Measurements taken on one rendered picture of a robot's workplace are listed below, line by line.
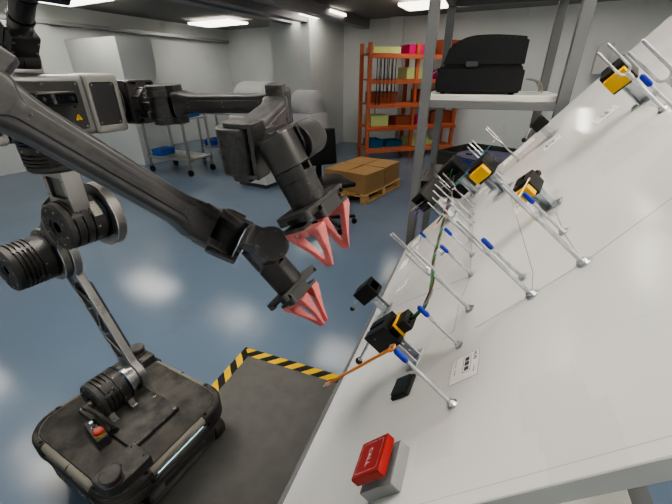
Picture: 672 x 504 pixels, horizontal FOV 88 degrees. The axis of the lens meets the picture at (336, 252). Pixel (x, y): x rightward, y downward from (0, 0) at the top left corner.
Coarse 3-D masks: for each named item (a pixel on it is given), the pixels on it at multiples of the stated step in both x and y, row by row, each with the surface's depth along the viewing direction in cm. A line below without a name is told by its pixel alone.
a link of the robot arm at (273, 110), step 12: (276, 84) 79; (276, 96) 79; (264, 108) 69; (276, 108) 70; (264, 120) 59; (276, 120) 67; (288, 120) 81; (216, 132) 50; (228, 132) 48; (240, 132) 49; (228, 144) 49; (240, 144) 49; (228, 156) 50; (240, 156) 50; (228, 168) 51; (240, 168) 51; (252, 168) 52
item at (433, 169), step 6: (432, 168) 167; (438, 168) 167; (468, 168) 167; (426, 174) 157; (432, 174) 157; (468, 174) 157; (426, 180) 148; (438, 180) 148; (468, 180) 148; (456, 186) 143; (462, 186) 143; (456, 192) 144; (462, 192) 144
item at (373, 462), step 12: (372, 444) 43; (384, 444) 41; (360, 456) 44; (372, 456) 41; (384, 456) 40; (360, 468) 42; (372, 468) 40; (384, 468) 39; (360, 480) 41; (372, 480) 40
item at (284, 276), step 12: (276, 264) 63; (288, 264) 64; (312, 264) 67; (264, 276) 63; (276, 276) 63; (288, 276) 63; (300, 276) 65; (276, 288) 64; (288, 288) 63; (276, 300) 62; (288, 300) 60
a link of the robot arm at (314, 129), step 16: (240, 128) 49; (256, 128) 49; (304, 128) 52; (320, 128) 55; (256, 144) 50; (320, 144) 55; (256, 160) 50; (304, 160) 54; (240, 176) 53; (256, 176) 52
